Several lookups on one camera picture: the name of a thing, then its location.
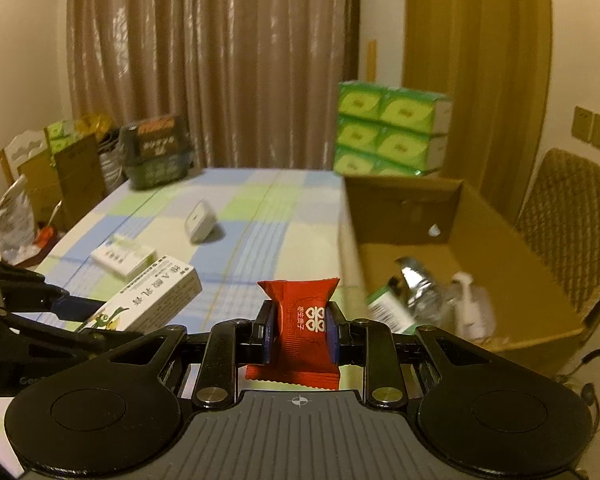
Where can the white bucket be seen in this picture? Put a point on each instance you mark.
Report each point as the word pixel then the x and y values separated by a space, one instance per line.
pixel 110 162

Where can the small white plastic case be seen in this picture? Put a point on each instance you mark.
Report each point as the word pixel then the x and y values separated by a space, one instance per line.
pixel 200 222

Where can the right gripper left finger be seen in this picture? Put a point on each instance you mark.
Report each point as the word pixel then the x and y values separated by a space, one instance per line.
pixel 231 345

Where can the crumpled plastic bag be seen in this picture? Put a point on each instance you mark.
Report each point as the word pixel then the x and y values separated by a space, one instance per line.
pixel 17 224

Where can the white carved chair back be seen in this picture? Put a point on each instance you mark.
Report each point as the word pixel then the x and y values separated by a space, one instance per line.
pixel 19 150

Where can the wooden door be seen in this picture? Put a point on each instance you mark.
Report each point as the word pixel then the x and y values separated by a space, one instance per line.
pixel 492 58

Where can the green tissue packs left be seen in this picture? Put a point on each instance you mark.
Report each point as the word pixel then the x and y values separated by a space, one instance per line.
pixel 62 134

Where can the red candy packet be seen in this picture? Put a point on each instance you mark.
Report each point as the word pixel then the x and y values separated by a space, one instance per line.
pixel 299 353

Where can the clear plastic packaging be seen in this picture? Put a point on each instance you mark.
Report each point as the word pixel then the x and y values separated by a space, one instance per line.
pixel 466 309

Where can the brown cardboard box background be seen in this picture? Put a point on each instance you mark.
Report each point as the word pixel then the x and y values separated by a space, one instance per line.
pixel 67 186

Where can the quilted brown chair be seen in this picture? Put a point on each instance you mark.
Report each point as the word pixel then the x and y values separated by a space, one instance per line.
pixel 560 222

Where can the green tissue pack stack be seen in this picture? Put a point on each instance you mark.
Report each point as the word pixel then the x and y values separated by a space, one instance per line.
pixel 390 131

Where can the green medicine box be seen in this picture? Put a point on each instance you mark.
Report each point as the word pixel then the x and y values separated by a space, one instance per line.
pixel 389 305

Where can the dark green lidded basket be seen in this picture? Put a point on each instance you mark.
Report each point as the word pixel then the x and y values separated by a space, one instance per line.
pixel 155 151

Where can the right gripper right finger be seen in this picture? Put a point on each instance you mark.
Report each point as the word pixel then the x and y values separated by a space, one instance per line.
pixel 368 345

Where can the white medicine box bottom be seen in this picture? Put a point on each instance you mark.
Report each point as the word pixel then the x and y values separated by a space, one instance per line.
pixel 123 256

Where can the open cardboard box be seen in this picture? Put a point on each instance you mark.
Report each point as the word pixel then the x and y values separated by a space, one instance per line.
pixel 447 226

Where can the wall switch plates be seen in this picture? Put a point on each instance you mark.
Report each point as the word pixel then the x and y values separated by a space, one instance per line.
pixel 585 126

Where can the checkered tablecloth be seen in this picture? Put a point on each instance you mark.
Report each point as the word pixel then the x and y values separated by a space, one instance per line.
pixel 236 227

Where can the silver foil pouch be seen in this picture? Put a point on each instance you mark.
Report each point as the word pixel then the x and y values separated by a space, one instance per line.
pixel 420 292

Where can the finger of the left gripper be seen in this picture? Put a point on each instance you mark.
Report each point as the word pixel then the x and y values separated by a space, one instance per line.
pixel 22 339
pixel 23 290

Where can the brown curtain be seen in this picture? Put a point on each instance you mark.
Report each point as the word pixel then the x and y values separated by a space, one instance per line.
pixel 256 80

